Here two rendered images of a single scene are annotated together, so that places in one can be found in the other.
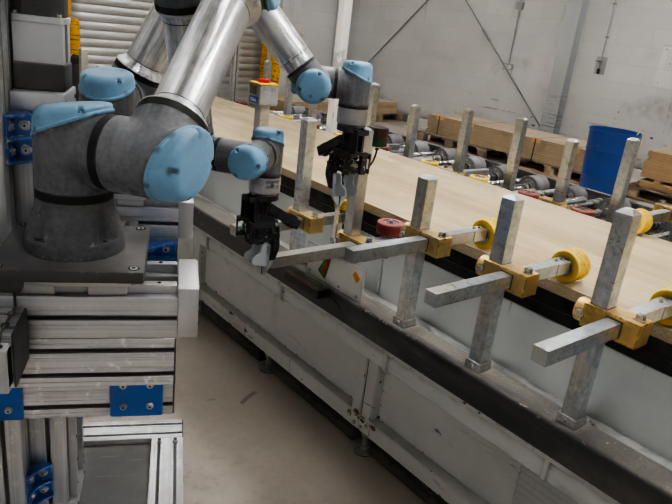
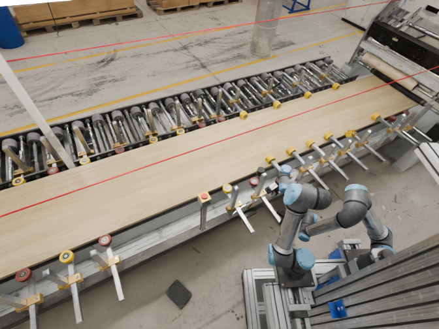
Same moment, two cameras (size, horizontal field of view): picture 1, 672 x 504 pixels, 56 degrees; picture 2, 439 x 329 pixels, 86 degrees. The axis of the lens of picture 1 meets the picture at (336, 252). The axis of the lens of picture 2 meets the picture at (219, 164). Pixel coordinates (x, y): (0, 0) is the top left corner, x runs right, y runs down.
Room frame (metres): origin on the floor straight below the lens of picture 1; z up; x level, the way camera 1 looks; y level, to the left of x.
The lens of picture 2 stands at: (1.94, 1.08, 2.61)
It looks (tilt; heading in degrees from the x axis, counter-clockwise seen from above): 52 degrees down; 277
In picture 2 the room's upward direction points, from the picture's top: 7 degrees clockwise
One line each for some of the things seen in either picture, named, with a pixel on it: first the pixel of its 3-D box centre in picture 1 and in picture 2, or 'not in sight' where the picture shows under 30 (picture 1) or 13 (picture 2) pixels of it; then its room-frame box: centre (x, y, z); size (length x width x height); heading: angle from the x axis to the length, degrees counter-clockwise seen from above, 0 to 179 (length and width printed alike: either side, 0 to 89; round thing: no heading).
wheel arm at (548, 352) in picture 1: (615, 325); (328, 160); (1.11, -0.54, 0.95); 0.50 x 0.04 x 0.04; 131
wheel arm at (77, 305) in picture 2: not in sight; (74, 286); (2.80, 0.95, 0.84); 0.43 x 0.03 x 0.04; 131
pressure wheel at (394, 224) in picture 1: (388, 239); (253, 184); (1.76, -0.15, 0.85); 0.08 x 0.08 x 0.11
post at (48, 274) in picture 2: not in sight; (63, 281); (2.86, 0.94, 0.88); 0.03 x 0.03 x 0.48; 41
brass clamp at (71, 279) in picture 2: not in sight; (70, 281); (2.84, 0.93, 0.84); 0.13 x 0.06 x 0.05; 41
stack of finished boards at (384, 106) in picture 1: (330, 103); not in sight; (10.26, 0.37, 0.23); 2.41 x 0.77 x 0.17; 137
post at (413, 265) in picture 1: (413, 266); not in sight; (1.53, -0.20, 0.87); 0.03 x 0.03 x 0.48; 41
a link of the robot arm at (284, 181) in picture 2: (314, 81); (287, 185); (1.58, 0.10, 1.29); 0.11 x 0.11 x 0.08; 3
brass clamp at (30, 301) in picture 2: not in sight; (29, 302); (3.03, 1.09, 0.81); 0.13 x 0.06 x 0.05; 41
